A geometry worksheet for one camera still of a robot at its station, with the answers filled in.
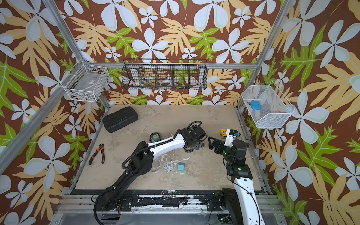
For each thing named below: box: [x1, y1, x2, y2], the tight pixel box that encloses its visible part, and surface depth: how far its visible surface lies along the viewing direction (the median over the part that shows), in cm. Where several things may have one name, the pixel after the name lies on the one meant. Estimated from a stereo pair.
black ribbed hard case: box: [102, 106, 139, 133], surface depth 107 cm
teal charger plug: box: [177, 162, 185, 172], surface depth 87 cm
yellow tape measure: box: [219, 128, 228, 137], surface depth 103 cm
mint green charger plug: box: [152, 133, 160, 143], surface depth 100 cm
